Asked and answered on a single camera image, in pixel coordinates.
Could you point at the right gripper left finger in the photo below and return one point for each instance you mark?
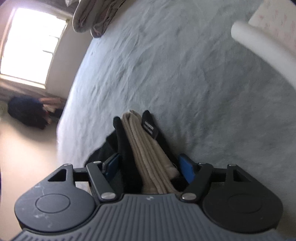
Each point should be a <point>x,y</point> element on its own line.
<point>62,181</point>

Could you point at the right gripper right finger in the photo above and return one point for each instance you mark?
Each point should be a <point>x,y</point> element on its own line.
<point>200,177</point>

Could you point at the beige and black garment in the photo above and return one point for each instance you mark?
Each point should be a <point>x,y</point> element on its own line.
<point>144,159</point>

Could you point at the grey bed sheet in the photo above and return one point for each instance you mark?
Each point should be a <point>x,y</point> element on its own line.
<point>212,99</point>

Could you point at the white tube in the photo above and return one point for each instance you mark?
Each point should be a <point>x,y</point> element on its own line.
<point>271,50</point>

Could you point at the window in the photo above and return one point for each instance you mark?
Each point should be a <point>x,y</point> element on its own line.
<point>30,45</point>

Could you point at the folded grey pink duvet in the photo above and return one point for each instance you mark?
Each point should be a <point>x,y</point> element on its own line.
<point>95,16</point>

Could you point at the floral white cloth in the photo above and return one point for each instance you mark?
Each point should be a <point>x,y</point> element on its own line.
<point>277,18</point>

